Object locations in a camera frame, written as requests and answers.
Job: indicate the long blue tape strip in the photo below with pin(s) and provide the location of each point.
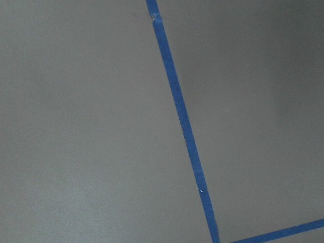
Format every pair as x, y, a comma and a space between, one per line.
183, 117

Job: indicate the crossing blue tape strip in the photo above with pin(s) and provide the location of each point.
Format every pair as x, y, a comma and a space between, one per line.
284, 232

